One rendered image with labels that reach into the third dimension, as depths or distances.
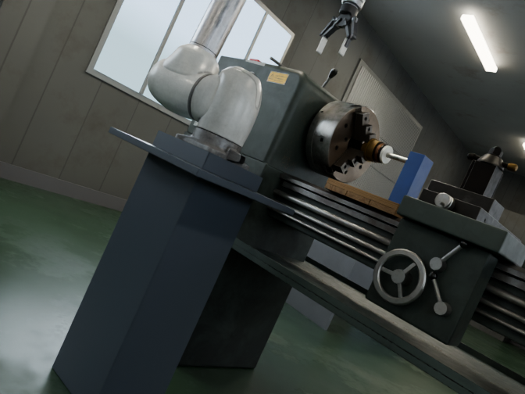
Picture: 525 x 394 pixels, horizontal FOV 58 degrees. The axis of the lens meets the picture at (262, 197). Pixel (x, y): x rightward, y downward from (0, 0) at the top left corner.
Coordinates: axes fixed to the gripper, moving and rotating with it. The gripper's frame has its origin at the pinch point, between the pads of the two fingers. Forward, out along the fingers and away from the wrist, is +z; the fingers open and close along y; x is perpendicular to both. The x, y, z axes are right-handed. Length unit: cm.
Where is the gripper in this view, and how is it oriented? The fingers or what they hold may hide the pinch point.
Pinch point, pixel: (330, 51)
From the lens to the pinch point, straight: 210.6
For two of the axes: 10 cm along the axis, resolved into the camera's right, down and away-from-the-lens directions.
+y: 5.8, 2.9, -7.6
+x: 7.0, 3.0, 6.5
